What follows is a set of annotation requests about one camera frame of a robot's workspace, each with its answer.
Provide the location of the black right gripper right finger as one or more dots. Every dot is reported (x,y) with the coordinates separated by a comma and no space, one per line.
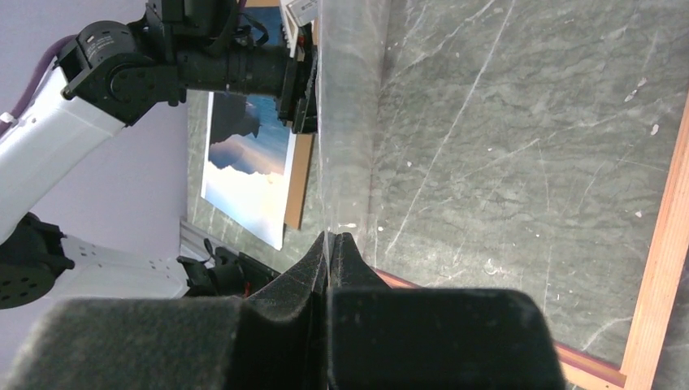
(380,337)

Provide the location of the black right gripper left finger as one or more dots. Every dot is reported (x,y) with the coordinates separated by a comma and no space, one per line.
(121,322)

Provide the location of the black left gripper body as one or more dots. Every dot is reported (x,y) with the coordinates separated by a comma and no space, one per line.
(297,105)

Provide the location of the sea and cloud photo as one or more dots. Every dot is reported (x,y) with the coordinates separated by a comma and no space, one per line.
(248,163)

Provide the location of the clear acrylic sheet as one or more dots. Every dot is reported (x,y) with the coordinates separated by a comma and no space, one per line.
(351,41)

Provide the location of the pink wooden picture frame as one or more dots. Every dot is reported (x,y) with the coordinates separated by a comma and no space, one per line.
(572,198)

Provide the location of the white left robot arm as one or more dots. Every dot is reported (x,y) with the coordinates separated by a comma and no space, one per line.
(88,87)

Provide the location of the brown backing board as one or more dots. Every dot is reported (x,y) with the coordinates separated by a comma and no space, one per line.
(303,142)

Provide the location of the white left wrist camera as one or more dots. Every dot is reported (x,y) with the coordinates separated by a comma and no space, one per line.
(296,14)

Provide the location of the aluminium rail frame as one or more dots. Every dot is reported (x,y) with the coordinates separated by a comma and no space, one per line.
(192,244)

